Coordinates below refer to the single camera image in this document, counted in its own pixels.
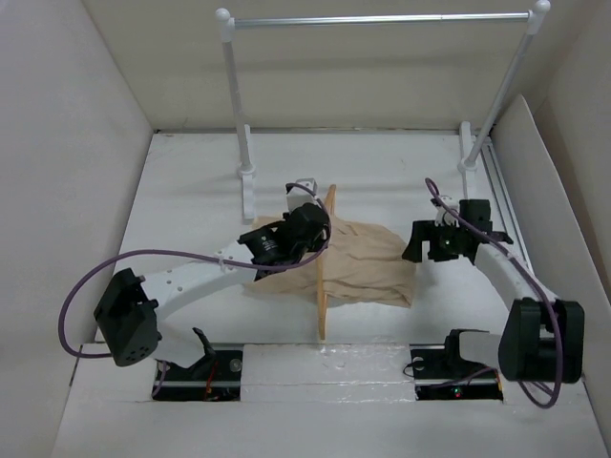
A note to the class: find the beige trousers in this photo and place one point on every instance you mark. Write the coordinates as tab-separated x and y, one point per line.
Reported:
363	263

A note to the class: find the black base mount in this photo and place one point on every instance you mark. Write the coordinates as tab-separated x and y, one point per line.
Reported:
215	378
442	375

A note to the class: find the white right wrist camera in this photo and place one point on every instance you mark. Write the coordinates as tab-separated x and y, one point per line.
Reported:
446	210

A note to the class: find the white clothes rack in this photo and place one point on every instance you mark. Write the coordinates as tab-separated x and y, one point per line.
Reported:
470	147

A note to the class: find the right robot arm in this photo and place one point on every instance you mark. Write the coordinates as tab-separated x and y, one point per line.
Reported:
542	340

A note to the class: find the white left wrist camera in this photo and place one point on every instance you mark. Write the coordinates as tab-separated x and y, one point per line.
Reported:
302	191

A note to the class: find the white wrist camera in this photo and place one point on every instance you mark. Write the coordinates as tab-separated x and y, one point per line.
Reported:
446	210
302	191

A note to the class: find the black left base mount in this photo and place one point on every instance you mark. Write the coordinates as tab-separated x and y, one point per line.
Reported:
215	378

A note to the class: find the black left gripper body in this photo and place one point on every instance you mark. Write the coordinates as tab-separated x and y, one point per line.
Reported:
313	247

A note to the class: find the wooden clothes hanger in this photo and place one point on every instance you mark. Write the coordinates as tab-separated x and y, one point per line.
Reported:
322	298

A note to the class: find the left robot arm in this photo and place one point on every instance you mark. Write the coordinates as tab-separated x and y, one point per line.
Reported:
132	311

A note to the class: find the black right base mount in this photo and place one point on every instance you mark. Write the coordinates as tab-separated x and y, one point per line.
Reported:
442	375

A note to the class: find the aluminium rail right side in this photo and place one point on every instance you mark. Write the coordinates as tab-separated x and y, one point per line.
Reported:
502	198

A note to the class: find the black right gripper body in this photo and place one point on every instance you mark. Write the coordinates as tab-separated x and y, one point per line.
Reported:
450	240

